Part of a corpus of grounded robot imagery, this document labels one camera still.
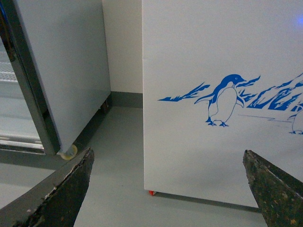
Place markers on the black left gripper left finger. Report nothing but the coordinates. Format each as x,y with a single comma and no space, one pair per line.
55,201

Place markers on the yellowish fridge foot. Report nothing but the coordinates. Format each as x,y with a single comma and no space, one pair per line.
70,153

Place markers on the tall glass-door display fridge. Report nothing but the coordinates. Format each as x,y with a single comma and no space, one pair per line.
54,72

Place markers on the white blue chest freezer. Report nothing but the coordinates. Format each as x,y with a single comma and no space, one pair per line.
220,77

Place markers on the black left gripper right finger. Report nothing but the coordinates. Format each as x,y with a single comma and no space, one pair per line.
279,195

